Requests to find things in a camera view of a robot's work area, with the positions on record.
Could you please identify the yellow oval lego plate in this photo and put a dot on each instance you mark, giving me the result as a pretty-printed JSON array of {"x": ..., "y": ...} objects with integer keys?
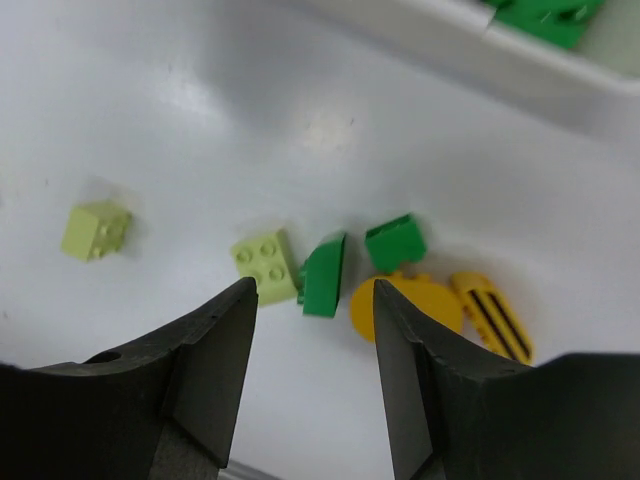
[{"x": 431, "y": 298}]

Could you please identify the yellow black striped lego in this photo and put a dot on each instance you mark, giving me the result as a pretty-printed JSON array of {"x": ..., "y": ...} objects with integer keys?
[{"x": 492, "y": 316}]

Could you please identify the light green lego small cube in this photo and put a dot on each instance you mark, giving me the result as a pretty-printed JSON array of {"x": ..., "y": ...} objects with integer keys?
[{"x": 95, "y": 229}]

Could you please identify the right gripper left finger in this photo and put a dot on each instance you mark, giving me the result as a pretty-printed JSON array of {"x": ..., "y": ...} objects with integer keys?
[{"x": 162, "y": 406}]

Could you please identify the white three-compartment container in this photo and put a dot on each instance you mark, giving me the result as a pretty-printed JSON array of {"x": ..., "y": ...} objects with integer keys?
[{"x": 593, "y": 90}]

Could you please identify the dark green lego 2x3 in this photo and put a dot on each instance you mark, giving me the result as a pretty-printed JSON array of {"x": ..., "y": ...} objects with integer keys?
[{"x": 561, "y": 23}]

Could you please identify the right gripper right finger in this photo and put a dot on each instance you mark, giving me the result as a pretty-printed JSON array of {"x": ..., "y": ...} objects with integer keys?
[{"x": 457, "y": 411}]

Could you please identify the dark green lego cluster piece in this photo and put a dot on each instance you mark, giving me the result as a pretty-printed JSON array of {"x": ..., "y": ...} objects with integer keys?
[{"x": 320, "y": 276}]

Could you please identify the dark green lego arch piece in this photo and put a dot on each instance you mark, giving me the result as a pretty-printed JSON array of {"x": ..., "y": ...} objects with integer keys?
[{"x": 395, "y": 243}]

